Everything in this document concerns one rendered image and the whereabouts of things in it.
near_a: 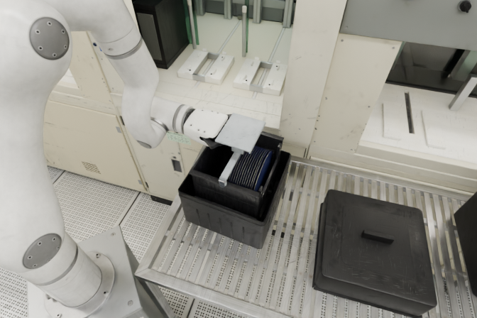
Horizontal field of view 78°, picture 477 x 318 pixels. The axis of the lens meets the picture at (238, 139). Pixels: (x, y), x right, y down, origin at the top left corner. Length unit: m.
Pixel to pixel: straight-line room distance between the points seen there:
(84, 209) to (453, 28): 2.03
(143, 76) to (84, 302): 0.64
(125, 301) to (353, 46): 0.96
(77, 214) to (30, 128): 1.59
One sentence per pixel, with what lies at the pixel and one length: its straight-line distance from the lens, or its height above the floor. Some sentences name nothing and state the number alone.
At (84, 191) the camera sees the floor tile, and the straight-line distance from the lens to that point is 2.25.
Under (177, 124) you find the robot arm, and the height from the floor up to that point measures 1.11.
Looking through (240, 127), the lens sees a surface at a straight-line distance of 0.80.
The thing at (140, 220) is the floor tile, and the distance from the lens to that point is 1.99.
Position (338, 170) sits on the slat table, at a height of 0.76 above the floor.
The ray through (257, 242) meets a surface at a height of 0.81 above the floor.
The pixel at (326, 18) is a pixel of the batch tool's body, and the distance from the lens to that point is 0.85.
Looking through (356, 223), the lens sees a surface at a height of 0.86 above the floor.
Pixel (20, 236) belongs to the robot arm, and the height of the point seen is 1.18.
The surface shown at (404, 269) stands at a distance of 0.97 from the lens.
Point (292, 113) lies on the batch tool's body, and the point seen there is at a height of 1.00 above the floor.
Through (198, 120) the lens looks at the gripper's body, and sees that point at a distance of 0.83.
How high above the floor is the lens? 1.67
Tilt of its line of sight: 46 degrees down
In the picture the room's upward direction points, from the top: straight up
